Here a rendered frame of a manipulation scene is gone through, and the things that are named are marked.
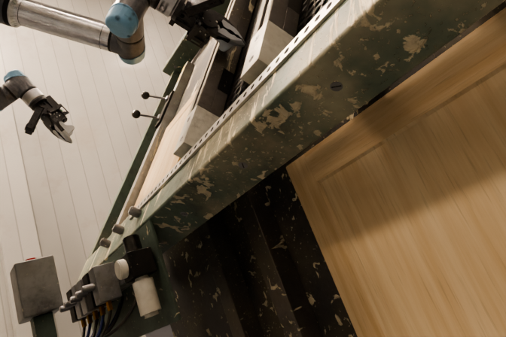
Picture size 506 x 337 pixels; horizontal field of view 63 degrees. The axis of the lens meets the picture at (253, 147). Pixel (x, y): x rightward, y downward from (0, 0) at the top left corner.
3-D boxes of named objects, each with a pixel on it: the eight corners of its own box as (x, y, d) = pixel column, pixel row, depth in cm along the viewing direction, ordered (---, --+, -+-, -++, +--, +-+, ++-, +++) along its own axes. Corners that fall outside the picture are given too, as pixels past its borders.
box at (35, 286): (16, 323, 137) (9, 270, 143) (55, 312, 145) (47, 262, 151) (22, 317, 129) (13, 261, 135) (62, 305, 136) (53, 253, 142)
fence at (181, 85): (119, 244, 143) (108, 240, 142) (190, 71, 203) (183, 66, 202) (123, 240, 140) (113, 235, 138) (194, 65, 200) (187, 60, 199)
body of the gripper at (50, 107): (70, 113, 164) (50, 91, 164) (52, 123, 159) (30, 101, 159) (68, 122, 170) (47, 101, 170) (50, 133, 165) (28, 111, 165)
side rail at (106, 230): (113, 269, 163) (86, 259, 159) (187, 86, 232) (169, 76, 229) (118, 265, 158) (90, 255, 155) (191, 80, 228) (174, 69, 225)
